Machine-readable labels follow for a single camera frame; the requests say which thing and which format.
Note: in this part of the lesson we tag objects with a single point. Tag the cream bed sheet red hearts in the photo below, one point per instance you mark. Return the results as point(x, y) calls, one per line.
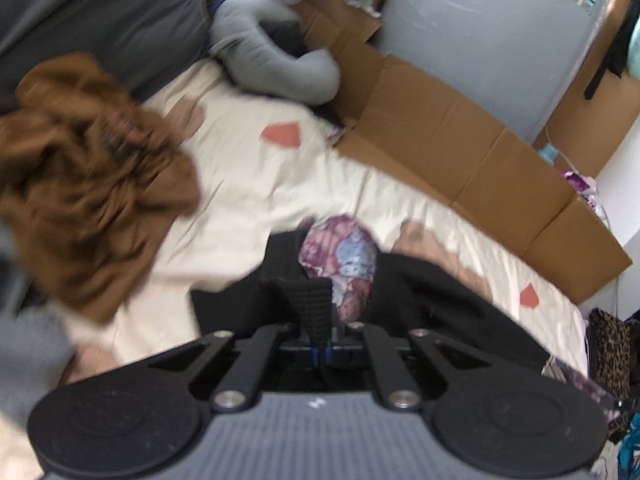
point(260, 180)

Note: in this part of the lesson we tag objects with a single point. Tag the purple packet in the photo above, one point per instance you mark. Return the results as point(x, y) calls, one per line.
point(577, 181)

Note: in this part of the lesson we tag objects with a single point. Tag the leopard print cloth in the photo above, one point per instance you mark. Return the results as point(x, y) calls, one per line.
point(610, 350)

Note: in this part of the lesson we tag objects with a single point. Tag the blue face mask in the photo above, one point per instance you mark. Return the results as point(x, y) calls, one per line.
point(550, 152)

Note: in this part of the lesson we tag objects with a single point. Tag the grey long pillow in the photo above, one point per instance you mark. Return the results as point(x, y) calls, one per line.
point(260, 55)

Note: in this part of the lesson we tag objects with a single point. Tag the grey mattress panel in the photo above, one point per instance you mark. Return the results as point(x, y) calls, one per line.
point(480, 40)

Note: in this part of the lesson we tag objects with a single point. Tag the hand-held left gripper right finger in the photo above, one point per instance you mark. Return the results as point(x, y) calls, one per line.
point(328, 355)

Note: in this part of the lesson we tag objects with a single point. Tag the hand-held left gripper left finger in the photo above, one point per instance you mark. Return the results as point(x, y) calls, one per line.
point(312, 355)

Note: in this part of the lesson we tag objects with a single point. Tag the dark grey blanket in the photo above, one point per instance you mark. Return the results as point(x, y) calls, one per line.
point(100, 15)

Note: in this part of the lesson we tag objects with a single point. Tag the brown cloth garment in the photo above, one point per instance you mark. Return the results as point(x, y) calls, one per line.
point(85, 200)

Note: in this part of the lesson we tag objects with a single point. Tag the blue denim garment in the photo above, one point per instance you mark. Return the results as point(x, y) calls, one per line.
point(30, 350)

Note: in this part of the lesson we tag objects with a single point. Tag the flattened cardboard box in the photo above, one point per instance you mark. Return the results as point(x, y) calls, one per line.
point(450, 140)

